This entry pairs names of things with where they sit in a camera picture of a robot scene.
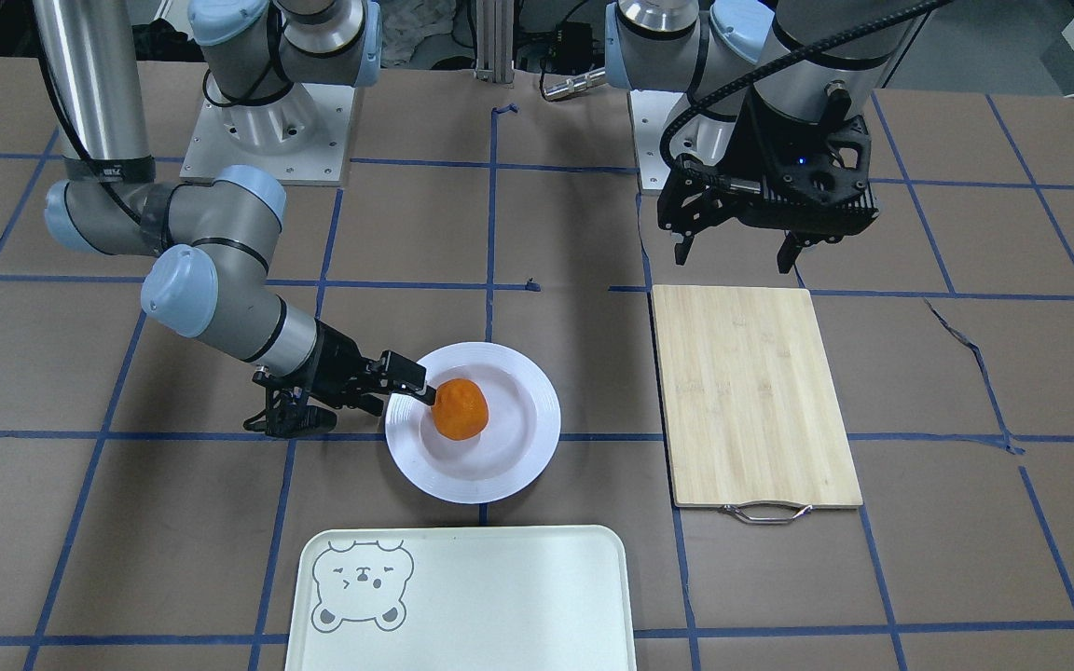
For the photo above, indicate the wooden cutting board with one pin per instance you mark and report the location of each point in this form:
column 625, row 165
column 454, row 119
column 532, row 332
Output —
column 750, row 410

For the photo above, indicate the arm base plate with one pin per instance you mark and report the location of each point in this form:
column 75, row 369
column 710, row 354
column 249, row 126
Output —
column 302, row 139
column 704, row 138

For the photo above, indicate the orange fruit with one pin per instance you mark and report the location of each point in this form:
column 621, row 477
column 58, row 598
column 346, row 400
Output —
column 460, row 409

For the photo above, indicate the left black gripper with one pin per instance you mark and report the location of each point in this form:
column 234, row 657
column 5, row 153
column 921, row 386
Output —
column 764, row 140

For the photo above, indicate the aluminium frame post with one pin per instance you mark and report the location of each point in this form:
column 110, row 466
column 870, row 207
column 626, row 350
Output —
column 495, row 30

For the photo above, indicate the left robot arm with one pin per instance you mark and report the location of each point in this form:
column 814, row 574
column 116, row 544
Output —
column 716, row 52

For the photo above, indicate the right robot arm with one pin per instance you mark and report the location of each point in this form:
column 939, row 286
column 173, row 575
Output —
column 212, row 244

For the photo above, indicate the white round plate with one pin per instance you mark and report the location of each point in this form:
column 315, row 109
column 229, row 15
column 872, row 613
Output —
column 514, row 448

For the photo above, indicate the cream bear tray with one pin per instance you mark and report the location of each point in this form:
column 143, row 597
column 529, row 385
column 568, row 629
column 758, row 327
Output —
column 463, row 598

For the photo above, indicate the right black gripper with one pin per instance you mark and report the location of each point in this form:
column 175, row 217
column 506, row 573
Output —
column 336, row 366

